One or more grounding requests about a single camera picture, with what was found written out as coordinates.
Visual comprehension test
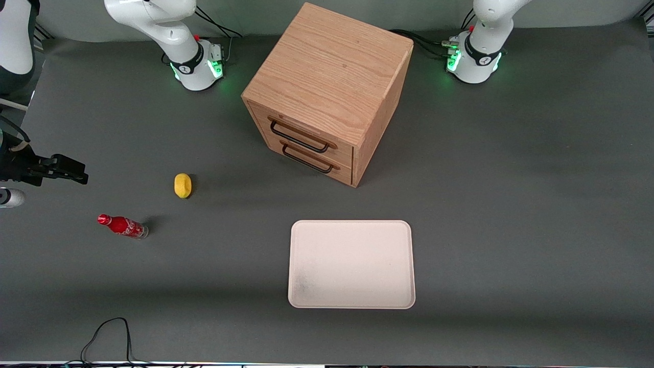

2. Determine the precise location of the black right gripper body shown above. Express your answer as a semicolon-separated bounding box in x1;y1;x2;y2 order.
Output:
0;145;42;186

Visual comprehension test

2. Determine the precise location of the thin black looped cable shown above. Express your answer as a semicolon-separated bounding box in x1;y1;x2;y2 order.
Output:
64;317;154;367

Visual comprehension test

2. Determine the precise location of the white rectangular tray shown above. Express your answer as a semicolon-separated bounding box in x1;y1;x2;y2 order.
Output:
288;220;416;310

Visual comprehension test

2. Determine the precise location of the yellow lemon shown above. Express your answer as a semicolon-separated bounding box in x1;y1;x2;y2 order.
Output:
174;173;193;199

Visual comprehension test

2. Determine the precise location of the wooden drawer with black handle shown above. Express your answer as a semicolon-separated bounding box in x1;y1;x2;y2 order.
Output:
254;125;354;186
248;101;355;167

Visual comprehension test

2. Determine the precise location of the grey rounded cylinder part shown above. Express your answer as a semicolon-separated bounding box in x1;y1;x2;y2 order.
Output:
0;188;25;208

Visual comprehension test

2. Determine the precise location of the red cola bottle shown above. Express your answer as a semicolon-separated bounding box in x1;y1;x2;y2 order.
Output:
98;214;149;240

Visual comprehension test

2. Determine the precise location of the black arm base cable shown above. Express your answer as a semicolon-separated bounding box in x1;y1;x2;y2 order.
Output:
391;28;456;58
196;5;244;39

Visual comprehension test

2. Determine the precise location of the wooden drawer cabinet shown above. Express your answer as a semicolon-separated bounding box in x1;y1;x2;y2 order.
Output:
241;3;414;188

